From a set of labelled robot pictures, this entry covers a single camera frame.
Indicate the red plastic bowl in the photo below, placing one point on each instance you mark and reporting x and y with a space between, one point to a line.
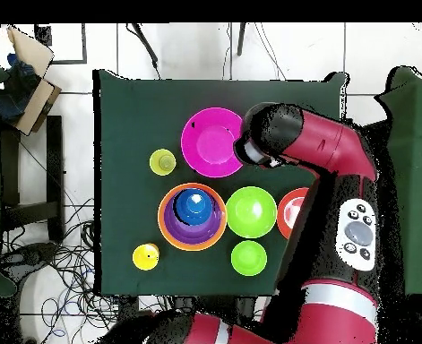
285 215

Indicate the black power adapter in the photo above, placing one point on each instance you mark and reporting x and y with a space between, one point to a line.
129 304

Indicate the small green plastic bowl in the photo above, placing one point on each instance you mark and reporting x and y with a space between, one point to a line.
249 258

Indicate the black metal frame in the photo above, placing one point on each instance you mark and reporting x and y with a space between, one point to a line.
44 36

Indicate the cardboard box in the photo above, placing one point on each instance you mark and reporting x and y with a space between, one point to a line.
31 50

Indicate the purple plastic bowl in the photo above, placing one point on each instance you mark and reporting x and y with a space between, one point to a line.
192 234

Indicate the pale yellow plastic cup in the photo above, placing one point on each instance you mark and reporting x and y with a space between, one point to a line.
162 162

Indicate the dark blue cloth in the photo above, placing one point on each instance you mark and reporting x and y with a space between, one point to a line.
15 93

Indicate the black chair base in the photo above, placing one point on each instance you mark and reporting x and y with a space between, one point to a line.
31 256

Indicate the black tripod leg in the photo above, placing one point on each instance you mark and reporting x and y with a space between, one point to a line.
241 39
146 44

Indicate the dark green tablecloth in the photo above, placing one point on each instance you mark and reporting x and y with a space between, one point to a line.
142 107

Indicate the black stool frame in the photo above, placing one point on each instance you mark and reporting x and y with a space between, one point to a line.
54 161

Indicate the pink plastic bowl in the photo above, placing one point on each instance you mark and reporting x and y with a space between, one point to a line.
207 143

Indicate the large green plastic bowl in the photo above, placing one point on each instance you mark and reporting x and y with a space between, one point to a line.
251 211

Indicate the orange-yellow plastic cup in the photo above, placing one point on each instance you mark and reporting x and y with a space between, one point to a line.
144 258

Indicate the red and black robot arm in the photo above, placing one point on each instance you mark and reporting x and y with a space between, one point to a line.
321 143

